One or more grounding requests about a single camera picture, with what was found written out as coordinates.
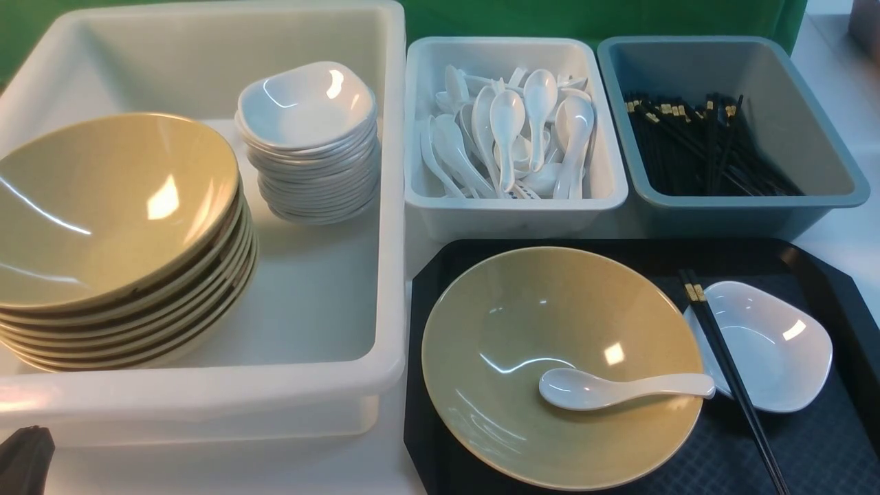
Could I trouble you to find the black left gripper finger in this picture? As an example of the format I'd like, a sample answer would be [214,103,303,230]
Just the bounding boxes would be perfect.
[1,426,56,494]

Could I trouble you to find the yellow noodle bowl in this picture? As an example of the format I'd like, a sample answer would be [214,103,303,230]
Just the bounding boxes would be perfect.
[421,245,706,492]

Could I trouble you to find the white soup spoon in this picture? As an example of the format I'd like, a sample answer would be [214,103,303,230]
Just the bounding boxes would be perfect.
[538,368,716,411]

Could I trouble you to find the black chopstick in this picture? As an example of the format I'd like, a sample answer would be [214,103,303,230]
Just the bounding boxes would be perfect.
[686,268,791,495]
[679,269,784,495]

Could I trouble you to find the white square sauce dish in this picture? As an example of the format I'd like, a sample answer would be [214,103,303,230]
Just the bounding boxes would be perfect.
[704,280,833,413]

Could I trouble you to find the stack of yellow bowls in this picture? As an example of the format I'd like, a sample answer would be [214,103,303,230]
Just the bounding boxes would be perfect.
[1,112,260,373]

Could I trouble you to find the large white plastic tub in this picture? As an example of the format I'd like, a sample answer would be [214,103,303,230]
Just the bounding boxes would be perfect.
[2,1,406,447]

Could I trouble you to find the green backdrop cloth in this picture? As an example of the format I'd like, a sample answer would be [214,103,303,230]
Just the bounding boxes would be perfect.
[1,1,809,91]

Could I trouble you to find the stack of white dishes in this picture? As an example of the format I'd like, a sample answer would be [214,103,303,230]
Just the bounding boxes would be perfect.
[234,60,382,225]

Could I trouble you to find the white spoon bin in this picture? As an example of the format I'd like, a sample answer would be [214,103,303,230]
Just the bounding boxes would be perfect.
[402,36,629,243]

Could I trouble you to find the pile of white spoons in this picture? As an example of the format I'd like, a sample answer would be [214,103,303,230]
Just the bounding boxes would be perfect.
[414,65,598,200]

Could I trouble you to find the pile of black chopsticks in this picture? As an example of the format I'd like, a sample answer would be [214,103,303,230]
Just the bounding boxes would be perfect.
[624,93,804,197]

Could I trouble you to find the black serving tray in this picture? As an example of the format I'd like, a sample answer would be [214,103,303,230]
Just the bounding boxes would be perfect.
[404,239,879,494]

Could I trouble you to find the blue-grey chopstick bin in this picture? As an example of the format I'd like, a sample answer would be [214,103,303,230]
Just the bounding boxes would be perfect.
[597,36,870,239]

